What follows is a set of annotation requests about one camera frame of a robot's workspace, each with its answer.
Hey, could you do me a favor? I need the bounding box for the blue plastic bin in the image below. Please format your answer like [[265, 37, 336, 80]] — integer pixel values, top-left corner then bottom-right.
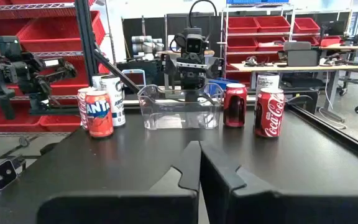
[[226, 0, 290, 5]]

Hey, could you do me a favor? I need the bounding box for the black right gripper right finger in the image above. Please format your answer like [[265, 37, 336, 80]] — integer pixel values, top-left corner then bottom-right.
[[199, 140, 358, 224]]

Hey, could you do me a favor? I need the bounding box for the metal wire shelving rack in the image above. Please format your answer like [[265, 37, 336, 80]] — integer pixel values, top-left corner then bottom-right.
[[0, 0, 111, 159]]

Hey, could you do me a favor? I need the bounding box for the black storage box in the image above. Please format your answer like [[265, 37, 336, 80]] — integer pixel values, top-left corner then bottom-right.
[[281, 76, 326, 113]]

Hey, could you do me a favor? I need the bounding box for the red cans tray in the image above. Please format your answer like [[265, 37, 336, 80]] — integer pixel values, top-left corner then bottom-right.
[[76, 86, 96, 131]]

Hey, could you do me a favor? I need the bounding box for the white wire shelving rack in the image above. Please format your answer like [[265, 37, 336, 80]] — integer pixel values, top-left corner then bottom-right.
[[218, 2, 354, 85]]

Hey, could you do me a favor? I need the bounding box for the wooden top workbench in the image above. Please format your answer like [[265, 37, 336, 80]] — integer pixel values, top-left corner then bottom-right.
[[230, 62, 358, 114]]

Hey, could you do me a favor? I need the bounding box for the white floor cable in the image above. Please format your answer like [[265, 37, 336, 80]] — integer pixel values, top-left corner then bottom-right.
[[317, 71, 347, 130]]

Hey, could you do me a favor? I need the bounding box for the red Coca-Cola can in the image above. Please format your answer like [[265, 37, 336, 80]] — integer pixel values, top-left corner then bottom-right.
[[223, 83, 248, 128], [254, 87, 285, 139]]

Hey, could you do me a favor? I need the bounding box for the black frame post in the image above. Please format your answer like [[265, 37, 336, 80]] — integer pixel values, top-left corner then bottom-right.
[[74, 0, 101, 86]]

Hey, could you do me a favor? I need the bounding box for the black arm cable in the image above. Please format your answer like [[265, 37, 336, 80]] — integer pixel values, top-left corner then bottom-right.
[[187, 0, 219, 30]]

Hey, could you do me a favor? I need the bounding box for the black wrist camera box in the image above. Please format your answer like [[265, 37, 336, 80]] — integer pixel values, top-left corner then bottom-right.
[[183, 28, 206, 55]]

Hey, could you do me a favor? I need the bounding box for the black diagonal frame strut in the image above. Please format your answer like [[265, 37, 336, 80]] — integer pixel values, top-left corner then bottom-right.
[[92, 46, 142, 95]]

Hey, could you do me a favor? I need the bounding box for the grey equipment case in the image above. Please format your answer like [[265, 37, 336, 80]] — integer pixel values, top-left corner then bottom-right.
[[278, 40, 321, 67]]

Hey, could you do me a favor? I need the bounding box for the orange Fanta can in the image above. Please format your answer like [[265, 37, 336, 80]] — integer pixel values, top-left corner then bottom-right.
[[85, 90, 114, 139]]

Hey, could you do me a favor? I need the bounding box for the black partition panel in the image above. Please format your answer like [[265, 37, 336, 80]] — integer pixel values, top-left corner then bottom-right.
[[121, 12, 226, 62]]

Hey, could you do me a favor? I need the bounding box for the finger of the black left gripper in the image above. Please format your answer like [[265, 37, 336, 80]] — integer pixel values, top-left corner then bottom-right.
[[161, 53, 177, 79], [209, 57, 226, 79]]

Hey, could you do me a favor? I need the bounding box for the red plastic storage bin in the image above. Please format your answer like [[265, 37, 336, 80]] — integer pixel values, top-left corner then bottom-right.
[[320, 36, 343, 47], [0, 19, 30, 54], [293, 17, 321, 34], [227, 37, 258, 53], [255, 16, 291, 34], [256, 36, 287, 52], [227, 17, 260, 34], [39, 114, 82, 133], [16, 10, 106, 53], [293, 35, 320, 47], [0, 55, 90, 97], [0, 102, 47, 134]]

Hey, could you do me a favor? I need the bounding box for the clear plastic bin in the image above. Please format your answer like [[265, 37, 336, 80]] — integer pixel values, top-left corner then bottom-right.
[[137, 82, 225, 130]]

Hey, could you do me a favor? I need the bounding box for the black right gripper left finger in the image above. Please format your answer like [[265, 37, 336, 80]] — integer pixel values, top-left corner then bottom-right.
[[37, 140, 202, 224]]

